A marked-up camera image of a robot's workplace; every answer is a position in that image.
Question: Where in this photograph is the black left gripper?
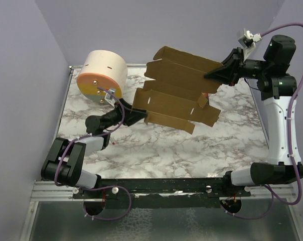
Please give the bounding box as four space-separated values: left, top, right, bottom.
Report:
102 98 147 130

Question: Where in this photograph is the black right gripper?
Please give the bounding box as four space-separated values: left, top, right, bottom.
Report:
204 47 270 87

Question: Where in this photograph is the brown cardboard box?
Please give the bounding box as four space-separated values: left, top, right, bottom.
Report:
132 46 222 134

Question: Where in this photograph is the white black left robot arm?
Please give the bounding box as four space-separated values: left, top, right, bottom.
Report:
41 98 147 198

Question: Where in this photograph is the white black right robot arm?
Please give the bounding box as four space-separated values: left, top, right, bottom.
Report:
204 34 303 196

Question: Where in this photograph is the dark book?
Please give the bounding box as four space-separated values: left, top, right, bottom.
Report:
200 93 209 106

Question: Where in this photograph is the cream cylindrical container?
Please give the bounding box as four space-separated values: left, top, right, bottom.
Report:
76 50 128 104

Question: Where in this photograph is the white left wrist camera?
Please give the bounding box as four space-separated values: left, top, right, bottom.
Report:
104 88 116 106

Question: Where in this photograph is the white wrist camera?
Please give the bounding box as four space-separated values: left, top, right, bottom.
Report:
104 88 116 106
238 29 262 60

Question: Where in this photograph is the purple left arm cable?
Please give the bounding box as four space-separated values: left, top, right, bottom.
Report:
55 86 131 221

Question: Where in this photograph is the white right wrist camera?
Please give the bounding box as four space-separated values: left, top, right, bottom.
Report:
238 29 262 60

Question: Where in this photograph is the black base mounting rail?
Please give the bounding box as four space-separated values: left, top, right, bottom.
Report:
63 177 250 213

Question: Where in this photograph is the aluminium frame rail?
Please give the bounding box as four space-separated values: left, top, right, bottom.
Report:
30 181 73 202

